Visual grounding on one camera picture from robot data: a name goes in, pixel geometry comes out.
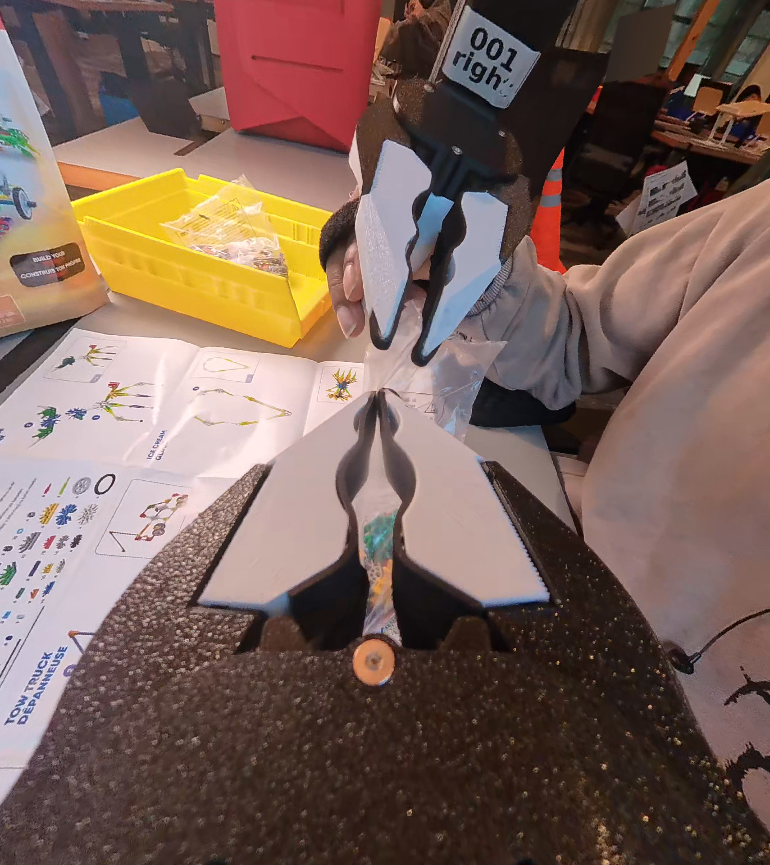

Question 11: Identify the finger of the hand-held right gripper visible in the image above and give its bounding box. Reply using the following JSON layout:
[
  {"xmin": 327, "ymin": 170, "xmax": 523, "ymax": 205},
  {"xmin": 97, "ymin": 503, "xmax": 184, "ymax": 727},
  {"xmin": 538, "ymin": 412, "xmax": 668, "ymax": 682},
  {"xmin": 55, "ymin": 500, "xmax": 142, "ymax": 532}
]
[
  {"xmin": 354, "ymin": 139, "xmax": 434, "ymax": 350},
  {"xmin": 411, "ymin": 191, "xmax": 510, "ymax": 367}
]

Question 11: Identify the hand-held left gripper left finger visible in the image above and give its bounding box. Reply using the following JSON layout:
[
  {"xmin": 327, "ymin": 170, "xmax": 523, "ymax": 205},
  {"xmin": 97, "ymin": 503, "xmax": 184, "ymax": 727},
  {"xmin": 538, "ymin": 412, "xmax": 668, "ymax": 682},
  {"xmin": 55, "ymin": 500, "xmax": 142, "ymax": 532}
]
[{"xmin": 197, "ymin": 391, "xmax": 380, "ymax": 653}]

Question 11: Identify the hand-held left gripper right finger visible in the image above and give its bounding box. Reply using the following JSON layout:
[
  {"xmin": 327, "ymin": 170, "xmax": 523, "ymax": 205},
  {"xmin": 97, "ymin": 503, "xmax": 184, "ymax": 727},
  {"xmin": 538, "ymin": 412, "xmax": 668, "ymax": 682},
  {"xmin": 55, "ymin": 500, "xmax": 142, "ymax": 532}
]
[{"xmin": 378, "ymin": 391, "xmax": 552, "ymax": 651}]

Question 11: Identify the clear plastic parts bag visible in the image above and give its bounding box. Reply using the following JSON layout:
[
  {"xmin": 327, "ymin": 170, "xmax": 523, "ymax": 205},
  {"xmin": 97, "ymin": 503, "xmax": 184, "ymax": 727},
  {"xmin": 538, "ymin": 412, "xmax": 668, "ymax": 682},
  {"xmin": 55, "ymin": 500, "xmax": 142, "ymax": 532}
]
[
  {"xmin": 358, "ymin": 300, "xmax": 509, "ymax": 640},
  {"xmin": 158, "ymin": 174, "xmax": 292, "ymax": 280}
]

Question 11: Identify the fold-out instruction booklet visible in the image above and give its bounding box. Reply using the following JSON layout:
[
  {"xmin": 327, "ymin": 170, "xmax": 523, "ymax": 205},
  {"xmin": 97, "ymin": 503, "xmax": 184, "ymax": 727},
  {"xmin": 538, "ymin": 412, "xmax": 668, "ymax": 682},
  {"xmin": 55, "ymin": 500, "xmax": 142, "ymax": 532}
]
[{"xmin": 0, "ymin": 328, "xmax": 367, "ymax": 856}]

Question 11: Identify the person's right forearm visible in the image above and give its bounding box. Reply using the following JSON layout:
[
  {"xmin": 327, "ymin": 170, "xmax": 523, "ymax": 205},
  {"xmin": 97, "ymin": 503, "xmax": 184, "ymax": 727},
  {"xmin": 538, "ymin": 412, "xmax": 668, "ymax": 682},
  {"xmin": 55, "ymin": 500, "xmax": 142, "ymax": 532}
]
[{"xmin": 456, "ymin": 237, "xmax": 649, "ymax": 413}]

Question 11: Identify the person's right hand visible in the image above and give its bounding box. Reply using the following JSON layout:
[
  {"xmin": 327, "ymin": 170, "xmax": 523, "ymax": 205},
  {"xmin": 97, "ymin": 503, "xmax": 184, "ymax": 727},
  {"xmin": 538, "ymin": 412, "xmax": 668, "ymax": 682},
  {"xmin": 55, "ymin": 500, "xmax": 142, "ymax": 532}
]
[{"xmin": 326, "ymin": 239, "xmax": 367, "ymax": 340}]

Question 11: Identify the orange traffic cone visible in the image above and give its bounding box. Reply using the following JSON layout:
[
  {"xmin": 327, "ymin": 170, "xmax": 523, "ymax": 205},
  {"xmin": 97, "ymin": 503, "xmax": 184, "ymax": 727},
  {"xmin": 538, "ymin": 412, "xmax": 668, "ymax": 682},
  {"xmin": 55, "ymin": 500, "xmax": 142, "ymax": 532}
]
[{"xmin": 529, "ymin": 147, "xmax": 569, "ymax": 273}]

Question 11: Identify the black textured armrest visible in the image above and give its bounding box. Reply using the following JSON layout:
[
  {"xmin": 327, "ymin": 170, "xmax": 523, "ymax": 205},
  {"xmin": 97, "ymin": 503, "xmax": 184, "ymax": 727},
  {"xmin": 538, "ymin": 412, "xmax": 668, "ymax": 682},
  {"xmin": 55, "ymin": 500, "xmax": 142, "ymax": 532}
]
[{"xmin": 469, "ymin": 378, "xmax": 579, "ymax": 428}]

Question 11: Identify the black mesh chair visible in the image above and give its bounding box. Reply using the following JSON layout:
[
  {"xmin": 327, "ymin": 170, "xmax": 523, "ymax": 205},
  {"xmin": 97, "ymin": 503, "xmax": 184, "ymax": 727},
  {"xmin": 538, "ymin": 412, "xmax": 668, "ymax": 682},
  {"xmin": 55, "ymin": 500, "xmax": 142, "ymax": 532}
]
[{"xmin": 560, "ymin": 74, "xmax": 670, "ymax": 224}]

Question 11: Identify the red felt bag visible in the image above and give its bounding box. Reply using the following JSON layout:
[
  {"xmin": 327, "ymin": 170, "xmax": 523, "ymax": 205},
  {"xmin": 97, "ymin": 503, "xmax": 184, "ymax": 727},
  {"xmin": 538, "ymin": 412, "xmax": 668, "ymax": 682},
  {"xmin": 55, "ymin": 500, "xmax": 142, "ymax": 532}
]
[{"xmin": 212, "ymin": 0, "xmax": 384, "ymax": 154}]

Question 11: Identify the white printed paper sign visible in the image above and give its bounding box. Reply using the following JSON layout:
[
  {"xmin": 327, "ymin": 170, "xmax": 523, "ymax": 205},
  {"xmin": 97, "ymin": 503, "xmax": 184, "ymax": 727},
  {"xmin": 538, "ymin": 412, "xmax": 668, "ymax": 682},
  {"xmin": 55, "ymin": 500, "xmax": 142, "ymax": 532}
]
[{"xmin": 616, "ymin": 161, "xmax": 698, "ymax": 236}]

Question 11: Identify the yellow plastic bin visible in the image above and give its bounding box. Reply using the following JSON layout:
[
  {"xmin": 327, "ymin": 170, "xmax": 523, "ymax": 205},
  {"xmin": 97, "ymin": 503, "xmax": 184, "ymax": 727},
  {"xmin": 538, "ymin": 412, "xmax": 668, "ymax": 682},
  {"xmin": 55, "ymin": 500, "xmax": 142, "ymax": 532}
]
[{"xmin": 73, "ymin": 168, "xmax": 336, "ymax": 350}]

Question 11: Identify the white table with wooden edge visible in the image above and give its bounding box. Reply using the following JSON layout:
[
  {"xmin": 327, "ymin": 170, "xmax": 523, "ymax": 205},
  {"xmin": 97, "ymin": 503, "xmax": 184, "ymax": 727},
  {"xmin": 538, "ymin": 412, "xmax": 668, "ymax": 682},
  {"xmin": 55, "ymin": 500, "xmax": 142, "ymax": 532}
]
[{"xmin": 52, "ymin": 86, "xmax": 363, "ymax": 204}]

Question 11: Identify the person's beige hoodie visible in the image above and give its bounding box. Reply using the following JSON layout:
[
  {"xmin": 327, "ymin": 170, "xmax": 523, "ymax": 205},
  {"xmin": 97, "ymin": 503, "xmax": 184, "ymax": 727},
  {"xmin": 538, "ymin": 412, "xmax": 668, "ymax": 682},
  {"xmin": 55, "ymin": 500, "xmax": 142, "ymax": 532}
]
[{"xmin": 560, "ymin": 169, "xmax": 770, "ymax": 865}]

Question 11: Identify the wooden document stand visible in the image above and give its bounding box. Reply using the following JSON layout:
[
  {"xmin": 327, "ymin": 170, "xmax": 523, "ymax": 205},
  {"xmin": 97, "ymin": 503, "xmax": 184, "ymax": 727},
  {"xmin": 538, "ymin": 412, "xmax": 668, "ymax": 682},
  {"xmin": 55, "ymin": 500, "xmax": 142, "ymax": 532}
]
[{"xmin": 708, "ymin": 100, "xmax": 770, "ymax": 148}]

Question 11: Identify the red and tan toy box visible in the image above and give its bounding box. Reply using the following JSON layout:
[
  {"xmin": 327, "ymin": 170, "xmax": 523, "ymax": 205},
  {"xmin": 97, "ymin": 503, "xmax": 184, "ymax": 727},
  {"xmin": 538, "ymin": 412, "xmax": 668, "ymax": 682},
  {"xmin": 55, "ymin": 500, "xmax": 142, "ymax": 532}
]
[{"xmin": 0, "ymin": 0, "xmax": 110, "ymax": 354}]

